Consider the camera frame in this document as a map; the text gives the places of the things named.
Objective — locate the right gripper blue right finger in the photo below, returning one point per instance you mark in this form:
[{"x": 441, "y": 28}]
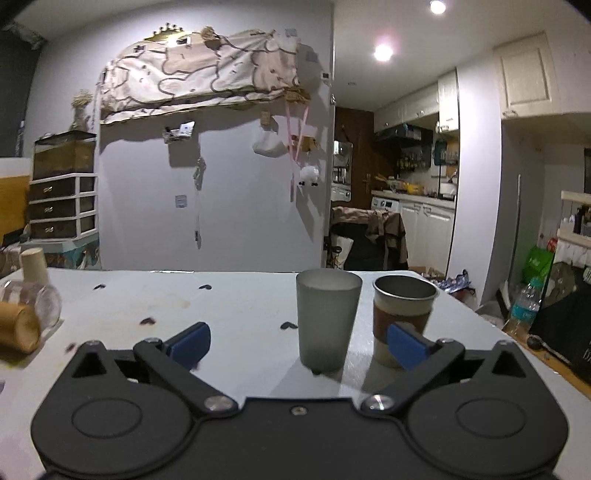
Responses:
[{"x": 426, "y": 363}]

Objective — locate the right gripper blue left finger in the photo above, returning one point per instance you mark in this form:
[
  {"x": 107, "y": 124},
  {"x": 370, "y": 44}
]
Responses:
[{"x": 169, "y": 365}]

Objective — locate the dark grey plastic cup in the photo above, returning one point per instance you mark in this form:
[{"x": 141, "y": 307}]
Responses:
[{"x": 327, "y": 301}]

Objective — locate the brown sleeve coffee cup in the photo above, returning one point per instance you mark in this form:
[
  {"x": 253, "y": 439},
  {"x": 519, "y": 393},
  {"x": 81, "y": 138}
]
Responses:
[{"x": 399, "y": 298}]

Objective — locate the brown kraft paper cup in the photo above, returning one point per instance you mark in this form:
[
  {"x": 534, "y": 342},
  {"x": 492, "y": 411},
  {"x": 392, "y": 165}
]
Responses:
[{"x": 19, "y": 327}]

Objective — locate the beige paper cup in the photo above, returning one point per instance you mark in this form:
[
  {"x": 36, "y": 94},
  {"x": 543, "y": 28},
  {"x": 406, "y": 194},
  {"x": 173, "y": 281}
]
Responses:
[{"x": 34, "y": 266}]

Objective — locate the plastic water bottle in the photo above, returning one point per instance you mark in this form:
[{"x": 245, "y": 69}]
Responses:
[{"x": 525, "y": 309}]

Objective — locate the chair with draped cloth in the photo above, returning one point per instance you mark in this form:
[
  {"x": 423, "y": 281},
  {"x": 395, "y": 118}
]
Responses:
[{"x": 367, "y": 240}]

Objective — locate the clear glass with brown band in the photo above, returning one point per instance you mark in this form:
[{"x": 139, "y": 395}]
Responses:
[{"x": 45, "y": 300}]

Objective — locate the white kitchen counter cabinet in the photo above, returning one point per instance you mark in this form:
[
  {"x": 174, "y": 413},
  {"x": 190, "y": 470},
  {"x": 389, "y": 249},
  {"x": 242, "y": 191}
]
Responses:
[{"x": 429, "y": 224}]

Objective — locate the green plastic bag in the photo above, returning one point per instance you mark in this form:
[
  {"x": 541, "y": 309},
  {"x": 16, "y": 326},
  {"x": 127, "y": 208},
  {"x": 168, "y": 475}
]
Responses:
[{"x": 538, "y": 264}]

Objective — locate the white drawer cabinet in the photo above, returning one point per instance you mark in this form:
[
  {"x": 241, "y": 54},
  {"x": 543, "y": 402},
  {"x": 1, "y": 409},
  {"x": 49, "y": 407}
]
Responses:
[{"x": 63, "y": 207}]

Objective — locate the white plush toy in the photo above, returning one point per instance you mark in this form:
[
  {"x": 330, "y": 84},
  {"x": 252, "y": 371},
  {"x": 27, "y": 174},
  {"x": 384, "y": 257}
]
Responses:
[{"x": 309, "y": 176}]

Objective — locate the glass fish tank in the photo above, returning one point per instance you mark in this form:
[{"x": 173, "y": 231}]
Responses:
[{"x": 64, "y": 153}]

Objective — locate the white hanging bag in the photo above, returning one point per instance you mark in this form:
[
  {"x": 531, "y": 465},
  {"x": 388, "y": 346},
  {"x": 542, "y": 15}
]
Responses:
[{"x": 267, "y": 143}]

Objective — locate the dried flower vase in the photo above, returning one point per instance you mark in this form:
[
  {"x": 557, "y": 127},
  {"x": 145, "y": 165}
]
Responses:
[{"x": 79, "y": 104}]

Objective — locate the wall socket plate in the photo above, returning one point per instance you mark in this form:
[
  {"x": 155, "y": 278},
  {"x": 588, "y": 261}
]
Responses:
[{"x": 180, "y": 201}]

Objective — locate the patterned cloth on wall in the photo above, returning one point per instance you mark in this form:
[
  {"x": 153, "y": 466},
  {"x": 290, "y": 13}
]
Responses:
[{"x": 202, "y": 69}]

